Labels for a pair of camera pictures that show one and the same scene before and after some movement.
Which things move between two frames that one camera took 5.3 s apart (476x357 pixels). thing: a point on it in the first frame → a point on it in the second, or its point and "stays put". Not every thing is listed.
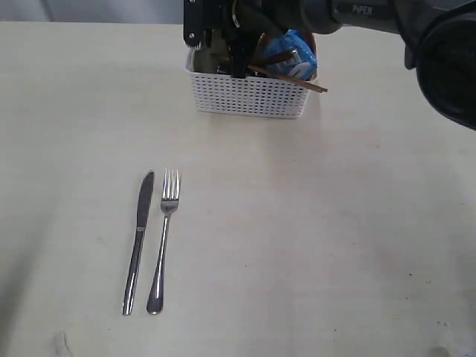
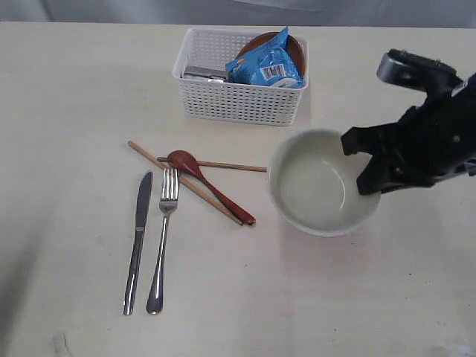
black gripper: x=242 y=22 → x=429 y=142
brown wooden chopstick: x=287 y=77 → x=225 y=165
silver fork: x=169 y=194 stays put
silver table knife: x=143 y=204 stays put
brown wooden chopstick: x=282 y=79 → x=160 y=164
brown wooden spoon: x=276 y=57 → x=184 y=162
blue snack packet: x=301 y=65 → x=271 y=64
